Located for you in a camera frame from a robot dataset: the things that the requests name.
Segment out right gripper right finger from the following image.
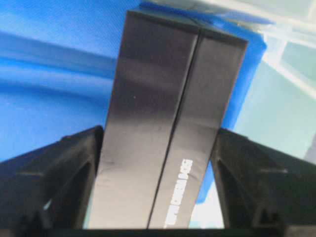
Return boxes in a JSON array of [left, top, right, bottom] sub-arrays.
[[210, 129, 316, 231]]

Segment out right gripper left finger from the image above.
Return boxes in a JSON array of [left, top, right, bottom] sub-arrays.
[[0, 126, 103, 231]]

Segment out black camera box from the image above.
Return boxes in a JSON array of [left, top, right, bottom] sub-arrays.
[[88, 9, 247, 229]]

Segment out clear plastic storage case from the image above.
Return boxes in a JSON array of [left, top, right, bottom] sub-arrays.
[[156, 0, 316, 162]]

